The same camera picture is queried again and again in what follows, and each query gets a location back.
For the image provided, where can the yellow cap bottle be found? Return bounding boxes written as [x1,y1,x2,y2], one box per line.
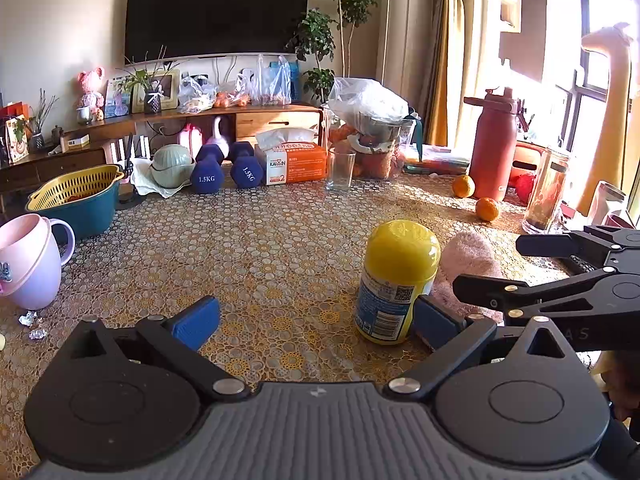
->
[354,220,442,346]

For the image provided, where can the pink cup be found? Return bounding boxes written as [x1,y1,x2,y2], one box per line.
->
[0,213,76,311]

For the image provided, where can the potted green tree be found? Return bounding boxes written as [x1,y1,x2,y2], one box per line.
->
[292,0,379,106]

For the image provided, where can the glass tea tumbler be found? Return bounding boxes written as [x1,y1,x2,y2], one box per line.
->
[521,146,572,235]

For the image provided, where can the pink swan figure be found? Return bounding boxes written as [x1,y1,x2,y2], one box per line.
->
[206,115,232,159]

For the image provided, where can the orange tissue box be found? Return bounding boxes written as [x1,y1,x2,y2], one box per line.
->
[254,127,329,186]

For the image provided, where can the black television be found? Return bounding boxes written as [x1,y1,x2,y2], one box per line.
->
[124,0,312,66]

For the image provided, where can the wooden television cabinet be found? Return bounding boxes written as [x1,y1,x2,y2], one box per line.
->
[0,102,324,211]

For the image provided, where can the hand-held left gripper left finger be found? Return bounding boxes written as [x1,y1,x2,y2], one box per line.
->
[67,296,251,402]

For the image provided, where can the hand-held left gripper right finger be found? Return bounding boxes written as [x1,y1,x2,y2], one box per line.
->
[384,295,583,402]

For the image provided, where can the red water bottle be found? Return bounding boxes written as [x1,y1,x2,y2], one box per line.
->
[463,87,527,202]

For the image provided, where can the steel pot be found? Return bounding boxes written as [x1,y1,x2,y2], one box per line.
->
[349,115,417,155]

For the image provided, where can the person's right hand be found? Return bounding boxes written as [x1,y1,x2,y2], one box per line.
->
[595,352,640,426]

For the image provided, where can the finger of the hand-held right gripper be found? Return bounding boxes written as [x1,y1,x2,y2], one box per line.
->
[515,225,640,268]
[452,269,640,324]

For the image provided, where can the yellow colander basket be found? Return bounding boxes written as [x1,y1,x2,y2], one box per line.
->
[25,163,125,212]

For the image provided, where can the white standing air conditioner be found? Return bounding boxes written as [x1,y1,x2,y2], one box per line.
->
[376,0,471,111]

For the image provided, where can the dark vase with plant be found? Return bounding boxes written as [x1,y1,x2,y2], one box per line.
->
[121,45,172,116]

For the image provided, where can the clear drinking glass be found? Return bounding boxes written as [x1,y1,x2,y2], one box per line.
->
[326,147,357,192]

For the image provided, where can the pink fluffy towel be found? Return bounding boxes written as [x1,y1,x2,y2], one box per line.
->
[431,231,505,325]

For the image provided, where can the clear knotted plastic bag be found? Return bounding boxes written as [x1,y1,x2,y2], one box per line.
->
[177,74,219,115]

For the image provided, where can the small photo print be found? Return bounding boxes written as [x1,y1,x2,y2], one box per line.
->
[104,75,134,119]

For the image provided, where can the patterned gift bag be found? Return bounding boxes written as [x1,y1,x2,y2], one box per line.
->
[3,114,32,164]

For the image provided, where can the pale green round pot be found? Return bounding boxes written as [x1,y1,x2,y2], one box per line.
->
[150,144,195,189]

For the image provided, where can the white cloth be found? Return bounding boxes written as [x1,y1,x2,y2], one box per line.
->
[130,157,193,199]

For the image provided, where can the pink bear figure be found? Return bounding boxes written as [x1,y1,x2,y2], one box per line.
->
[75,65,106,112]

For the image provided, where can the stack of coloured folders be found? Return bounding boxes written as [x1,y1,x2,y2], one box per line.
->
[404,144,471,176]

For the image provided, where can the yellow curtain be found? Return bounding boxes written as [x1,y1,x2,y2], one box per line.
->
[425,0,483,147]

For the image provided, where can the cream photo frame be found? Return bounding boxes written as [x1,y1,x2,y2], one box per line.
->
[130,68,181,114]

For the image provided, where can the blue dumbbell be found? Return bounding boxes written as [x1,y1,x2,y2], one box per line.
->
[228,140,265,190]
[189,143,227,195]

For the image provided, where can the tall white plastic bag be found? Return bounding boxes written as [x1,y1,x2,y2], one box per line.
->
[247,53,293,107]

